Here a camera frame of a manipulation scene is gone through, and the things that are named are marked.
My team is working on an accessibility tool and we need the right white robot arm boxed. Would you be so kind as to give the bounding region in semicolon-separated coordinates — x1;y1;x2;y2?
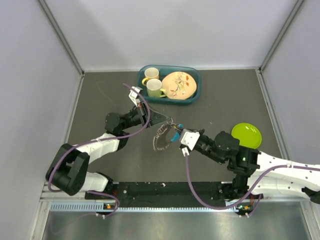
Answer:
171;123;320;204

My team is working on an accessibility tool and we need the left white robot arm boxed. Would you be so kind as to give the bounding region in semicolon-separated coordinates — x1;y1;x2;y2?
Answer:
45;103;172;199

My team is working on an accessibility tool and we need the floral peach plate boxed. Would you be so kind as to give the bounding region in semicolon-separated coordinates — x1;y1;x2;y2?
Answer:
161;71;197;100

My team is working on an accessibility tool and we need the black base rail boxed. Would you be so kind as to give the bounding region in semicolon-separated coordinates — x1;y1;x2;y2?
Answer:
51;181;266;213

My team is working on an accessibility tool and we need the front yellow-green mug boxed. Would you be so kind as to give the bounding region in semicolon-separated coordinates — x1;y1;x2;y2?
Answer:
146;78;167;98

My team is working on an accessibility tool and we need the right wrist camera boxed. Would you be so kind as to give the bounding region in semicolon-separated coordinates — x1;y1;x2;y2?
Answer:
179;129;200;157

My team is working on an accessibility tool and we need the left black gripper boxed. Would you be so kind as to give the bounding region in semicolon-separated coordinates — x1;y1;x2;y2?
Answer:
120;100;170;130

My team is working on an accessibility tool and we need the rear yellow mug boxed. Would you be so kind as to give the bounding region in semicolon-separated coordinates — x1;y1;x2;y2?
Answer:
141;67;160;86

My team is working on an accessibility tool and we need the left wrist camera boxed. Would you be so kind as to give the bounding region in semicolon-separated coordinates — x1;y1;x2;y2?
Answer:
128;86;142;108

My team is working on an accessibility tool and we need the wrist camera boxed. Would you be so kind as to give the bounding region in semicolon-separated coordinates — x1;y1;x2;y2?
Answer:
128;86;142;108
179;129;200;157

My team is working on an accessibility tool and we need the lime green plate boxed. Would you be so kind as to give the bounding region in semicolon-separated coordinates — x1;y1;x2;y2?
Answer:
231;122;262;149

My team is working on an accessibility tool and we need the teal plastic tub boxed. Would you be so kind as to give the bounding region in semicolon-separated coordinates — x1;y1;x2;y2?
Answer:
136;64;202;106

